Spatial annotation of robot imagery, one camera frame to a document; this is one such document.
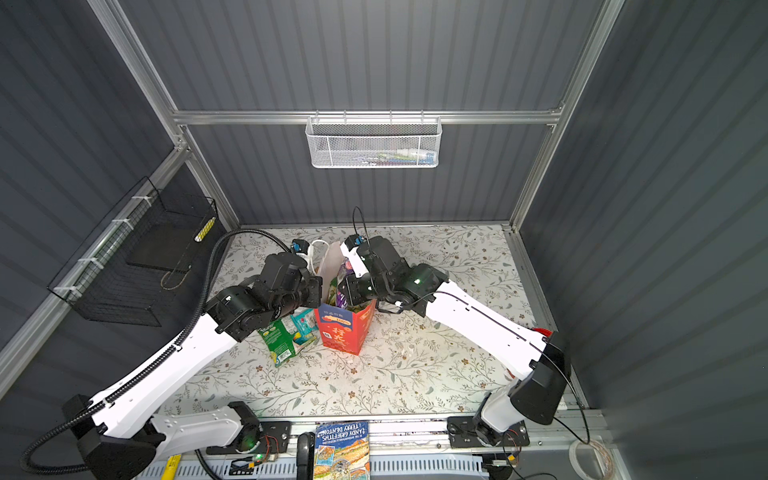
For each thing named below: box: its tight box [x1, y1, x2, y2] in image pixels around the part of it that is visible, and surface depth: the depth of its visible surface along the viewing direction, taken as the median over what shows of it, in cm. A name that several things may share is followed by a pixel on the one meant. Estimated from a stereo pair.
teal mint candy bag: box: [290, 308, 319, 345], surface depth 90 cm
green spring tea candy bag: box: [257, 319, 296, 367], surface depth 87 cm
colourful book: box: [314, 421, 371, 480], surface depth 71 cm
